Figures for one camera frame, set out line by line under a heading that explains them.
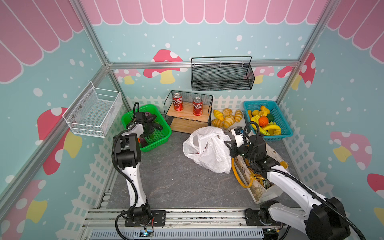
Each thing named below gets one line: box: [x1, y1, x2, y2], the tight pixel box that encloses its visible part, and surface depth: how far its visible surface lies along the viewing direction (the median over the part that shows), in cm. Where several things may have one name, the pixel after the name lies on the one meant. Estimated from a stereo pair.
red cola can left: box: [172, 92, 184, 112], surface depth 95 cm
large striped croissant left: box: [211, 118, 224, 128], surface depth 111 cm
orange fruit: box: [258, 115, 269, 127], surface depth 105 cm
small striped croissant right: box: [234, 109, 243, 123], surface depth 118 cm
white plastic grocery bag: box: [182, 126, 232, 174], surface depth 80 cm
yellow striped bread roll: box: [213, 109, 224, 121], surface depth 119 cm
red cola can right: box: [192, 96, 203, 116], surface depth 92 cm
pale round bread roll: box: [222, 108, 233, 117], surface depth 119 cm
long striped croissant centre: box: [223, 115, 236, 130], surface depth 114 cm
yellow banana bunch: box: [250, 114, 281, 136], surface depth 105 cm
